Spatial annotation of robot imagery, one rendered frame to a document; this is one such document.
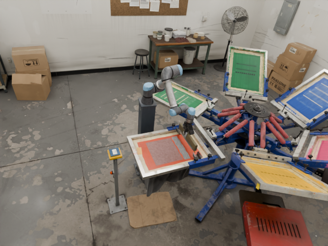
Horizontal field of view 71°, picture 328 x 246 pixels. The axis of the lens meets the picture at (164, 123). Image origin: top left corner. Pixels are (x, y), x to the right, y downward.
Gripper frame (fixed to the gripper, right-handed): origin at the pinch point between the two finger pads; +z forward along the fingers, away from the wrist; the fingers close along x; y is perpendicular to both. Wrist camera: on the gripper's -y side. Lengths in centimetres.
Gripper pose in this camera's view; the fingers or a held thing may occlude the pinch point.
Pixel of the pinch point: (187, 136)
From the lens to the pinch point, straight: 248.6
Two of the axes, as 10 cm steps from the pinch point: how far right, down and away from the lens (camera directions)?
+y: -3.7, -6.1, 7.0
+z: -1.0, 7.7, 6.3
